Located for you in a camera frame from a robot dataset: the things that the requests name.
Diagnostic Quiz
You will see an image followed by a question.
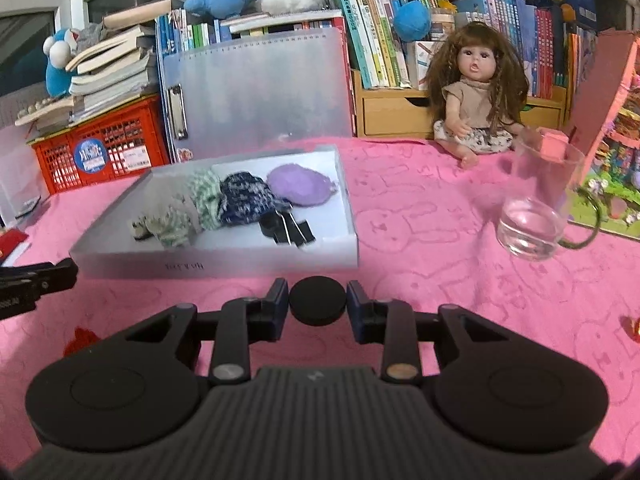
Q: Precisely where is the stack of paperback books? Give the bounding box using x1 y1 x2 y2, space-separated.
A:
15 0 161 136

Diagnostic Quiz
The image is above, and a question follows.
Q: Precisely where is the clear plastic bin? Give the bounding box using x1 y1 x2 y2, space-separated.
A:
0 125 51 231

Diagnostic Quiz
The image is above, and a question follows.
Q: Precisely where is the row of upright books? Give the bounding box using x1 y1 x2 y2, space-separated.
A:
155 0 598 101

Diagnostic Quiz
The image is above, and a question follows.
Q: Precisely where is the black round disc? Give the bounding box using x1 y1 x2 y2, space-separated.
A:
288 276 348 327

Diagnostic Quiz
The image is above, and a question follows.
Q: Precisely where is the blue round plush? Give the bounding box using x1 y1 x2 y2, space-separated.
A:
347 0 436 43

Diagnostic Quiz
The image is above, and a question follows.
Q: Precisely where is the grey cloth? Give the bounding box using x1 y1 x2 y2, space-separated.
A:
75 22 108 43

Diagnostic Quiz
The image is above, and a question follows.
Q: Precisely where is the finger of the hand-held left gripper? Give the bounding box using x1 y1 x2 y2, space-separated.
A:
0 258 79 297

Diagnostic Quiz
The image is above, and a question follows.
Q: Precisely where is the blue white cat plush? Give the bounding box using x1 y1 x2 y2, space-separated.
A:
44 27 83 98

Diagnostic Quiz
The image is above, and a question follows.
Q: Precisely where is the pink toy house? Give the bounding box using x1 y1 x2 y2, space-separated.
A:
570 30 640 241

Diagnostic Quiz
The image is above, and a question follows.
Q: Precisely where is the green checked doll garment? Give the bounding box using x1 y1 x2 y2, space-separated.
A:
189 170 226 232

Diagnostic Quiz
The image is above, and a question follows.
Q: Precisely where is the blue clipboard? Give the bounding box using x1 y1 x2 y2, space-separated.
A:
157 15 193 163

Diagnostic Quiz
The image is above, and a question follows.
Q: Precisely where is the red card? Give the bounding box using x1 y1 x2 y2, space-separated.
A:
0 230 31 267

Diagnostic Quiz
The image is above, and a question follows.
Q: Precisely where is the red crochet piece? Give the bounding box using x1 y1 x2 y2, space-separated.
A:
62 327 103 358

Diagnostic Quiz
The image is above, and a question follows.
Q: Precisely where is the translucent plastic storage box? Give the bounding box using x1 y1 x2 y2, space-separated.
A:
69 27 361 281

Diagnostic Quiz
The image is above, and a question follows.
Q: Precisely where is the black binder clip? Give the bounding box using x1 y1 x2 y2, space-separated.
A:
282 212 317 250
259 210 296 246

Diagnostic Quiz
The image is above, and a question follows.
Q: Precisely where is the red plastic crate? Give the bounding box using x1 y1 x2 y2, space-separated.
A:
30 92 171 196

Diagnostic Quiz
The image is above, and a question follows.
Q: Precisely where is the brown-haired baby doll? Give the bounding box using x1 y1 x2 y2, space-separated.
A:
425 21 541 170

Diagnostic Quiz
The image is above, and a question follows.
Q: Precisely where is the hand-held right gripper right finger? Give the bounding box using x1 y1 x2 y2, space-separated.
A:
347 279 507 387

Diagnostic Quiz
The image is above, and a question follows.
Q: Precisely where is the pink printed tablecloth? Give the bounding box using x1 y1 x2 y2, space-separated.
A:
0 135 640 466

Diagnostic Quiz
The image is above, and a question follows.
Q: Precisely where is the pink block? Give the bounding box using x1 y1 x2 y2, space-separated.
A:
537 129 570 162

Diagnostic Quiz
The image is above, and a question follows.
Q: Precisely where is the string of pale beads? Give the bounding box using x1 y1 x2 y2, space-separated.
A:
15 97 56 126

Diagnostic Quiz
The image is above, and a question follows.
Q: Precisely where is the navy floral doll garment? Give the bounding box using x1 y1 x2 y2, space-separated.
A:
218 171 293 227

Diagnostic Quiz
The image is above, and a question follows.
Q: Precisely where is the wooden drawer unit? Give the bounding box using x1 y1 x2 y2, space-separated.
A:
350 67 568 138

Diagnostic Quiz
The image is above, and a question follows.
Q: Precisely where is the clear glass mug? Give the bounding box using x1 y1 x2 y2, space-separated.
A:
496 132 603 262

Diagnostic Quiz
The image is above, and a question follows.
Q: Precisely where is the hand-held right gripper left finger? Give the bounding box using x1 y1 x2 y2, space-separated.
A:
122 277 291 387

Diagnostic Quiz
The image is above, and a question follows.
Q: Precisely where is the purple knitted doll hat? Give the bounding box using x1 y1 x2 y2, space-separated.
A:
266 162 338 207

